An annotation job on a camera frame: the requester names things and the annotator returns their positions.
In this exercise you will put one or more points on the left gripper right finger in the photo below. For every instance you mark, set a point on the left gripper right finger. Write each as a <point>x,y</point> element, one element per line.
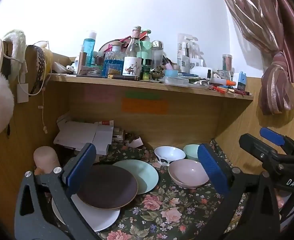
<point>260,217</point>

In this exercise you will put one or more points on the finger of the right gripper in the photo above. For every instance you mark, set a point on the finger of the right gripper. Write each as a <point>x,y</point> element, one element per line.
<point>272,136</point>

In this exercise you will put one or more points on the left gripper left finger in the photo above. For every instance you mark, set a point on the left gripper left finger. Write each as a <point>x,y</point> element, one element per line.
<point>33,219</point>

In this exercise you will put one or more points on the pink bowl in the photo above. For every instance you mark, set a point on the pink bowl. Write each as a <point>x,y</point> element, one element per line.
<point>188,174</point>

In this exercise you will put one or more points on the dark brown plate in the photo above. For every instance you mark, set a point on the dark brown plate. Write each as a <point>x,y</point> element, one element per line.
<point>108,187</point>

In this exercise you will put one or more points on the white bowl black spots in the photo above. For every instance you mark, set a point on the white bowl black spots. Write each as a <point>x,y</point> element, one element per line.
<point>165,155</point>

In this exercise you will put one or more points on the mint green plate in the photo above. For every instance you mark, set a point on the mint green plate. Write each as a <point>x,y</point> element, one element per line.
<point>145,174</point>

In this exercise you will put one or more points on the pink thermos mug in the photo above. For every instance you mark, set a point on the pink thermos mug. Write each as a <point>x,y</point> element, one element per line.
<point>45,159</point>

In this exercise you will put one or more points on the white plate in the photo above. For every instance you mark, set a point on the white plate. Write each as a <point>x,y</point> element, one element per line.
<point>97,219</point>

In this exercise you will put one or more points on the floral tablecloth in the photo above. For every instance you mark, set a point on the floral tablecloth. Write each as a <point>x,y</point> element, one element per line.
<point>166,212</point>

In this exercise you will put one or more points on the small mint green bowl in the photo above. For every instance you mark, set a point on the small mint green bowl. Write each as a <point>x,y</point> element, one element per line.
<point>191,151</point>

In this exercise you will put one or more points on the white paper stack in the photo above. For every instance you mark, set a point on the white paper stack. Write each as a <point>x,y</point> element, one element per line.
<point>76,135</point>

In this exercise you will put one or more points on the orange sticky note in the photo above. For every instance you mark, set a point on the orange sticky note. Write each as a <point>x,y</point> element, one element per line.
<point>143,106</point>

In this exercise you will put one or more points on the stack of books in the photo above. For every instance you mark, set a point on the stack of books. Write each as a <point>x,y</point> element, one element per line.
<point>118,134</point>

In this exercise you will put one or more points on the pink striped curtain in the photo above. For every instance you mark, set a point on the pink striped curtain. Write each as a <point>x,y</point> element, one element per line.
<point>269,25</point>

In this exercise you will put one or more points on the small white box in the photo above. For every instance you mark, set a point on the small white box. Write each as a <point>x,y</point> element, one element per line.
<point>136,143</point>

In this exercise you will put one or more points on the pink sticky note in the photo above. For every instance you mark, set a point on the pink sticky note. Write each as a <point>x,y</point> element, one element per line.
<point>99,94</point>

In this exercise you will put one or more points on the wooden shelf board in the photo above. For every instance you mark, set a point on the wooden shelf board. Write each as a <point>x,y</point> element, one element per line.
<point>145,85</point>

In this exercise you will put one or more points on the green sticky note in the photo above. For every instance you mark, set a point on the green sticky note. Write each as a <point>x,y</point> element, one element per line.
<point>134,94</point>

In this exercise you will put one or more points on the clear glass labelled bottle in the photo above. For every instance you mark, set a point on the clear glass labelled bottle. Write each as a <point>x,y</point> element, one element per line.
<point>132,59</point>

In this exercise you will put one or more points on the patterned brown headband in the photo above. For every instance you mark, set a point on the patterned brown headband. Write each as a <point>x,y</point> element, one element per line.
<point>40,69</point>

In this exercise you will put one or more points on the blue liquid bottle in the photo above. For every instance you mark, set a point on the blue liquid bottle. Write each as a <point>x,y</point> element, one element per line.
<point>88,45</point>

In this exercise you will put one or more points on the white charger with cable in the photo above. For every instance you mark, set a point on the white charger with cable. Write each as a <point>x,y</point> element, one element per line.
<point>19,63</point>

